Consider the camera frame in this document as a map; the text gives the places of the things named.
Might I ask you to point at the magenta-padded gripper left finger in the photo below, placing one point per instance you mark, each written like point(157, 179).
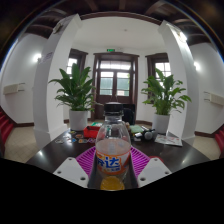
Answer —
point(70, 171)

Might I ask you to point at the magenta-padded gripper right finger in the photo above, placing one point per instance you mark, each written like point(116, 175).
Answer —
point(153, 171)

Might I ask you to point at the black chair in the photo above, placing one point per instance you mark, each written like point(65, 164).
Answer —
point(130, 114)

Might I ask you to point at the dark framed window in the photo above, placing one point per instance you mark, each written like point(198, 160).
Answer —
point(163, 68)
point(71, 65)

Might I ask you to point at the red rectangular box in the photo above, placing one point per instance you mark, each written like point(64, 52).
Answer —
point(90, 131)

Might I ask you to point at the white printed magazine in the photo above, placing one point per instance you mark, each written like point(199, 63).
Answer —
point(168, 139)

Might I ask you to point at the clear orange soda bottle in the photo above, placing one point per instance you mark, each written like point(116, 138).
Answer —
point(112, 160)

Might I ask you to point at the white paper notice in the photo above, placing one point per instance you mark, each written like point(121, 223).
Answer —
point(46, 57)

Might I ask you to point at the large plant in white pot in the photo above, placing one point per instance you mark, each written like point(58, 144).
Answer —
point(163, 95)
point(75, 90)

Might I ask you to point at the dark wooden double door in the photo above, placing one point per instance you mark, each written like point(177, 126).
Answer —
point(115, 78)

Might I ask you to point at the dark grey round device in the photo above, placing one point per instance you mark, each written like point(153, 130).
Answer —
point(148, 135)

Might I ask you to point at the green exit sign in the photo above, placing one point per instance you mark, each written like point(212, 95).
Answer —
point(110, 50)

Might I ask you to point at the light green book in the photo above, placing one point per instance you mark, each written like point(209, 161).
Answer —
point(136, 128)

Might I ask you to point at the red carpeted staircase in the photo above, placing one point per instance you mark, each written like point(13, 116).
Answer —
point(220, 138)
point(4, 125)

